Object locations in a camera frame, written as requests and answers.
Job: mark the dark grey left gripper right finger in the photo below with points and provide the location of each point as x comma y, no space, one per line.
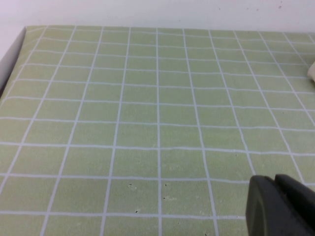
300,211

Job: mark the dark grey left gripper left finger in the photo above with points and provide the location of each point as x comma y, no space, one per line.
264,209

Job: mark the cream canvas pencil case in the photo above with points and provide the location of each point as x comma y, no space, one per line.
312,71

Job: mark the green grid pattern mat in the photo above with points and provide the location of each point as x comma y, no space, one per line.
147,123

